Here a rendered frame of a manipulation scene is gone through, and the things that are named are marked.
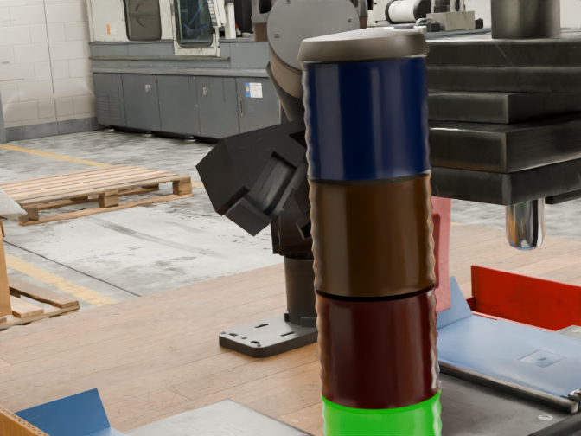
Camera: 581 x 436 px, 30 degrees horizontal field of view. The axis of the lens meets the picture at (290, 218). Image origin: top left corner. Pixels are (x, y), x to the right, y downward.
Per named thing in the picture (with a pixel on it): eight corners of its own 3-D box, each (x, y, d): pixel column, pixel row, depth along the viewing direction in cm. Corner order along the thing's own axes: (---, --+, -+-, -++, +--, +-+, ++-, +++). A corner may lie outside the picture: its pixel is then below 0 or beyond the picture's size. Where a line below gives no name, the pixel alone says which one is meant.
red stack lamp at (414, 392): (384, 360, 37) (379, 265, 36) (465, 386, 34) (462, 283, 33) (296, 388, 35) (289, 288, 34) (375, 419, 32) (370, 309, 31)
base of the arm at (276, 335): (416, 233, 107) (369, 225, 112) (252, 272, 95) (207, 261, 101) (419, 310, 108) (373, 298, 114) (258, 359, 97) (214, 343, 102)
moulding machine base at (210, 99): (94, 131, 1198) (86, 42, 1180) (175, 121, 1253) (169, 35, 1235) (424, 176, 748) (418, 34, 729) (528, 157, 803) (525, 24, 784)
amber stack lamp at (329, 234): (379, 259, 36) (373, 161, 36) (462, 278, 33) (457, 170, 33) (289, 283, 34) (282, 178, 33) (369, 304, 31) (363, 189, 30)
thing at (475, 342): (454, 315, 75) (450, 274, 74) (647, 363, 63) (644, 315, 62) (379, 346, 71) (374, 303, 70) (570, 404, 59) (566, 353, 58)
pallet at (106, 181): (124, 182, 810) (122, 163, 807) (193, 196, 730) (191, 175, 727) (-33, 208, 742) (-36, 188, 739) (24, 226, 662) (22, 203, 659)
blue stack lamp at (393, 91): (373, 157, 36) (368, 54, 35) (457, 165, 33) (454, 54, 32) (282, 173, 33) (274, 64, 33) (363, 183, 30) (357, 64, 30)
